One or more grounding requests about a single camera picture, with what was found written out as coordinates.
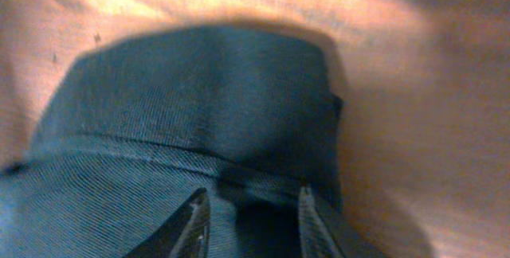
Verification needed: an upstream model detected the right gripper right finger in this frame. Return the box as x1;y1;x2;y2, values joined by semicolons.
297;186;386;258

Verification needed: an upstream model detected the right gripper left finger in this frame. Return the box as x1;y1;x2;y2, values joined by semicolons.
124;188;210;258

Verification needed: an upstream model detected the black t-shirt with logo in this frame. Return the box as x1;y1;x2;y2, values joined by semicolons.
1;26;343;257

